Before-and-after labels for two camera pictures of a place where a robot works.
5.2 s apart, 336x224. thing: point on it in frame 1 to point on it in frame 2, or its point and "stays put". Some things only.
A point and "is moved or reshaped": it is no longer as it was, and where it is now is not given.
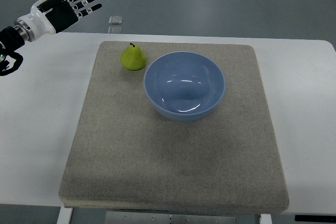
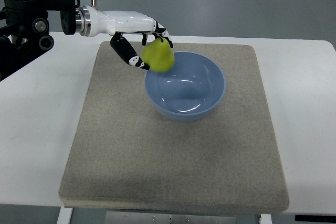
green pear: x=132 y=58 is moved or reshaped
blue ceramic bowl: x=185 y=86 stays put
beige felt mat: x=125 y=155 stays put
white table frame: x=65 y=213 stays put
